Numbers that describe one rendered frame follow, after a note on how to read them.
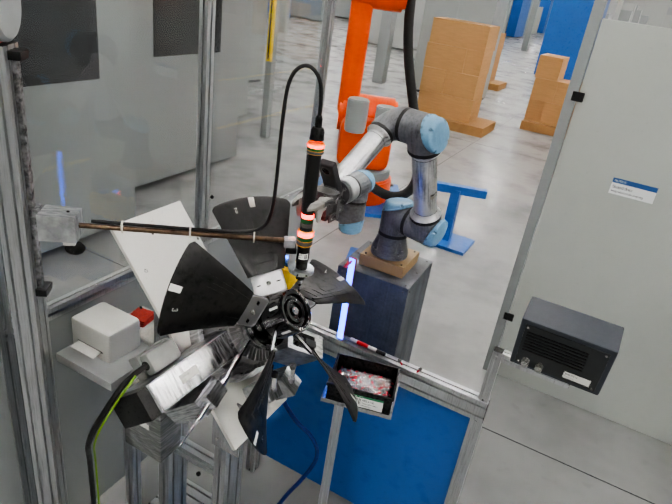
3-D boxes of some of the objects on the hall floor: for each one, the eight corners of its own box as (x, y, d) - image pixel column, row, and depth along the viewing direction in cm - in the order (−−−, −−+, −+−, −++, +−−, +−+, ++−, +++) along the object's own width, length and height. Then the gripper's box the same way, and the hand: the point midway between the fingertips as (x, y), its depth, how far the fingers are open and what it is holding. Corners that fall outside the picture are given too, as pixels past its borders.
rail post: (423, 570, 222) (470, 417, 188) (426, 562, 226) (473, 411, 191) (432, 575, 221) (481, 423, 186) (436, 567, 224) (485, 416, 190)
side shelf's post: (127, 519, 225) (119, 348, 188) (135, 512, 228) (128, 342, 191) (134, 524, 223) (128, 353, 187) (142, 517, 227) (137, 347, 190)
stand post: (159, 556, 213) (156, 293, 162) (176, 538, 220) (179, 281, 170) (168, 562, 211) (168, 298, 161) (185, 544, 219) (190, 286, 168)
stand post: (207, 590, 204) (217, 391, 164) (223, 570, 212) (236, 375, 171) (217, 596, 203) (229, 398, 162) (233, 576, 210) (248, 381, 170)
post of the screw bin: (310, 550, 223) (336, 390, 188) (312, 543, 226) (339, 384, 191) (317, 553, 223) (345, 393, 187) (319, 546, 226) (347, 387, 190)
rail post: (245, 468, 255) (257, 323, 221) (250, 462, 258) (263, 318, 224) (252, 472, 254) (266, 326, 219) (257, 466, 257) (272, 322, 222)
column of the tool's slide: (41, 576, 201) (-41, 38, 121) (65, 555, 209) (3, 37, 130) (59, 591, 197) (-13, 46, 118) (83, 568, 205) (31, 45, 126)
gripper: (355, 214, 163) (315, 237, 146) (322, 202, 167) (279, 223, 150) (360, 186, 159) (319, 206, 142) (325, 175, 163) (282, 193, 146)
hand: (302, 203), depth 146 cm, fingers closed on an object, 4 cm apart
